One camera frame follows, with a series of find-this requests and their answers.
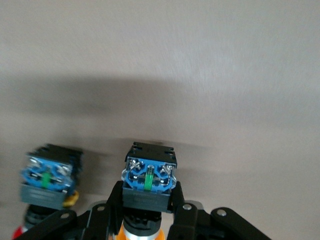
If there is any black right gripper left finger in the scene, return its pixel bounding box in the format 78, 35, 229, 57
27, 181, 126, 240

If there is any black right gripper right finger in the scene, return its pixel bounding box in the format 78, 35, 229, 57
168, 181, 272, 240

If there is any yellow push button blue block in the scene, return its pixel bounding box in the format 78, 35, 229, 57
117, 141, 178, 240

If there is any red push button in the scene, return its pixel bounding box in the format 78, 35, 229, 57
11, 143, 85, 240

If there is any brown table cover sheet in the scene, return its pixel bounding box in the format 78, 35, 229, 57
0, 0, 320, 240

